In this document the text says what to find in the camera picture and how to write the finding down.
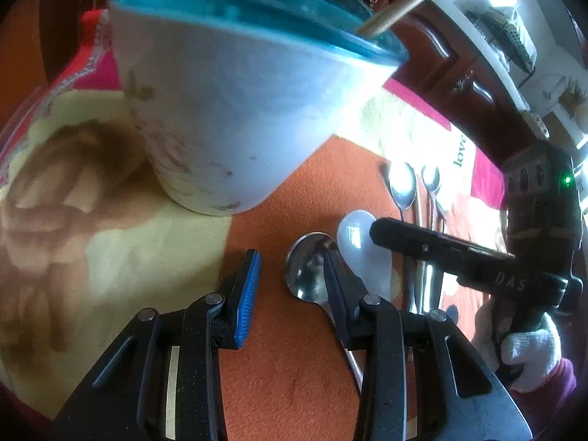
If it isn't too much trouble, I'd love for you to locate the printed patchwork blanket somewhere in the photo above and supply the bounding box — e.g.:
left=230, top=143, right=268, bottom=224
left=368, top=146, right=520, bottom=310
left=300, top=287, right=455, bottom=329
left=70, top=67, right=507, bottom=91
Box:
left=0, top=7, right=520, bottom=441

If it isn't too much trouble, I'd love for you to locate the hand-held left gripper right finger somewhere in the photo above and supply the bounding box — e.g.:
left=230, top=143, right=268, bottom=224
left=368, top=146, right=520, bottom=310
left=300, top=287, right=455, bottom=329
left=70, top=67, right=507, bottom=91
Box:
left=323, top=248, right=534, bottom=441

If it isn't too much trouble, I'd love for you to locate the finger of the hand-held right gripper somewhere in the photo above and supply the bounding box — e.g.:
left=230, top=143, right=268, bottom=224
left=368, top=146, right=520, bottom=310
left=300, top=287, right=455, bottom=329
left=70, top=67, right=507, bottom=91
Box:
left=370, top=218, right=573, bottom=308

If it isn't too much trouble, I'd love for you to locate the white ceramic spoon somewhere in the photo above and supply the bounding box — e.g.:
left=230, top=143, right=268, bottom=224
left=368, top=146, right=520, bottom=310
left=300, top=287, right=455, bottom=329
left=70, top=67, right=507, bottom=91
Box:
left=336, top=209, right=395, bottom=304

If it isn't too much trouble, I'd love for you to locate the white cup with blue rim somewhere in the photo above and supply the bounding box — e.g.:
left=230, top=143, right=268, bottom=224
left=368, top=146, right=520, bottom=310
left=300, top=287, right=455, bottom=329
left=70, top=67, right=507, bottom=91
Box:
left=108, top=0, right=409, bottom=216

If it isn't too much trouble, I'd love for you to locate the person's right hand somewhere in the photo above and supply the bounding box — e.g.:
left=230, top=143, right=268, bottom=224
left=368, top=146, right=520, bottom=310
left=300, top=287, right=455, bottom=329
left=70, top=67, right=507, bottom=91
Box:
left=473, top=302, right=563, bottom=392

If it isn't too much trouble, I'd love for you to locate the wire dish rack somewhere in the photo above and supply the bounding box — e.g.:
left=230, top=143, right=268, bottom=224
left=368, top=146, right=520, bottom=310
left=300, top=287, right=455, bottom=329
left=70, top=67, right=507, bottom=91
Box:
left=466, top=4, right=539, bottom=75

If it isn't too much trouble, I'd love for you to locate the metal spoon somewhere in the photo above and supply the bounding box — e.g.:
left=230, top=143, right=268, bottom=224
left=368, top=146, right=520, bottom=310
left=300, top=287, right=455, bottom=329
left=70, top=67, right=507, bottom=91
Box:
left=388, top=161, right=426, bottom=313
left=285, top=232, right=365, bottom=389
left=419, top=164, right=448, bottom=313

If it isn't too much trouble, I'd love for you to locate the person's right forearm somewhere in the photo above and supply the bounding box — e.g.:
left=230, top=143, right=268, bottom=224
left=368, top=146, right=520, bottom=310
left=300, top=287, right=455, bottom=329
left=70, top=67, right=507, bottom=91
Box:
left=510, top=357, right=578, bottom=430

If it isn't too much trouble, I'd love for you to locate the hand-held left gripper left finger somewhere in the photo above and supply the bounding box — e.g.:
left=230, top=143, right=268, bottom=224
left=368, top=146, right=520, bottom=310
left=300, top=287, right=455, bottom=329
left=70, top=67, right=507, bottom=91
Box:
left=48, top=249, right=262, bottom=441

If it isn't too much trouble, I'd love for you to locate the wooden chopstick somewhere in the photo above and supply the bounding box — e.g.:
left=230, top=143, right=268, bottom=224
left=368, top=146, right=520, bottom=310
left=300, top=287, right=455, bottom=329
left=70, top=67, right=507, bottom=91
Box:
left=357, top=0, right=483, bottom=38

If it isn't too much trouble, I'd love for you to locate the metal fork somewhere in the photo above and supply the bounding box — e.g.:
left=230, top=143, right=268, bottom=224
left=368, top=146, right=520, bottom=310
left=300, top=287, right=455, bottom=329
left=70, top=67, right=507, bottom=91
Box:
left=434, top=197, right=453, bottom=240

